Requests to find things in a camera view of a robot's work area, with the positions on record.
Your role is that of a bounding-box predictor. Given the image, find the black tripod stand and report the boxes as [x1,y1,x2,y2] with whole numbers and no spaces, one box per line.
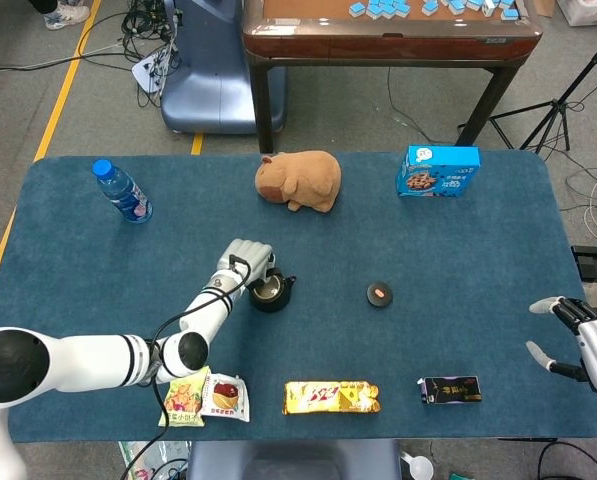
[457,34,597,154]

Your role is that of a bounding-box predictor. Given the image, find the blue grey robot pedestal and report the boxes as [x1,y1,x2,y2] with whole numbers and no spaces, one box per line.
[160,0,287,135]

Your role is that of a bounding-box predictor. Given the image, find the yellow biscuit pack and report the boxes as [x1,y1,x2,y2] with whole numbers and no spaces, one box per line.
[282,379,382,416]

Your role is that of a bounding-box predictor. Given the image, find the black foot pedal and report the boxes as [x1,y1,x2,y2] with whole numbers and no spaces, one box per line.
[571,244,597,284]

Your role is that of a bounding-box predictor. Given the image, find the blue table mat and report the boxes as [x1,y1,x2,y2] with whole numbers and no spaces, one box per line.
[0,151,597,446]

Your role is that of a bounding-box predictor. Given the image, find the brown mahjong table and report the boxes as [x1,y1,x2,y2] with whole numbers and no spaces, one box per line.
[241,0,544,154]

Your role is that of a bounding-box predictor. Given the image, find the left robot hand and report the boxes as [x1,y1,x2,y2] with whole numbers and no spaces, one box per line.
[216,238,277,286]

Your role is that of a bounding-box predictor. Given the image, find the bundle of black floor cables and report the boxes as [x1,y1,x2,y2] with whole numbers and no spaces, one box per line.
[0,0,184,109]

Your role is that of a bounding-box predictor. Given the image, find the white red snack packet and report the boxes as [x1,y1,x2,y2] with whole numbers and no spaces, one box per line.
[199,372,252,424]

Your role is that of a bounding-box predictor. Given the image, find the black teapot lid orange knob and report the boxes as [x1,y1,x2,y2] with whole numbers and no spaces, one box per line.
[365,281,396,309]

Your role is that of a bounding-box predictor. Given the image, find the grey blue robot body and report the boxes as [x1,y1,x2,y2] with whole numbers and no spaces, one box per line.
[185,439,403,480]

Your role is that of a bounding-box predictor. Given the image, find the person in black trousers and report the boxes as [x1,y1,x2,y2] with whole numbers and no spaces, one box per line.
[27,0,92,31]

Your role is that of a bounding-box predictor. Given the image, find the brown capybara plush toy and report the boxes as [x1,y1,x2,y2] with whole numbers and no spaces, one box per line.
[254,149,343,213]

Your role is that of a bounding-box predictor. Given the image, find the blue cookie box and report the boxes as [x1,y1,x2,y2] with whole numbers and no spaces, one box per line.
[395,144,482,199]

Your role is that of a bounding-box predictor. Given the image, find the white power strip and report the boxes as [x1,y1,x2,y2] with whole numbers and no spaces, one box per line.
[131,47,172,95]

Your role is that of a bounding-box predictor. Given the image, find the black teapot with handle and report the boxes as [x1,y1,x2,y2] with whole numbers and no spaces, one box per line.
[247,267,297,315]

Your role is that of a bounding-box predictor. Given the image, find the white plastic scoop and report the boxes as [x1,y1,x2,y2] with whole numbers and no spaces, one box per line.
[400,451,435,480]

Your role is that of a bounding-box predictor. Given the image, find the black purple small carton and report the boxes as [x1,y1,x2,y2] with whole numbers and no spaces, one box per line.
[416,375,483,405]

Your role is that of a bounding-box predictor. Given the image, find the green yellow snack bag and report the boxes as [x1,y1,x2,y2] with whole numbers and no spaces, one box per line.
[157,365,213,429]

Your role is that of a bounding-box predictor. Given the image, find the water bottle with blue cap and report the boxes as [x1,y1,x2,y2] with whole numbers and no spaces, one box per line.
[91,158,154,225]

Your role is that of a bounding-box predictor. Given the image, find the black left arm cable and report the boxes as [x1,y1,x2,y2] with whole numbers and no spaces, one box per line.
[120,253,253,480]

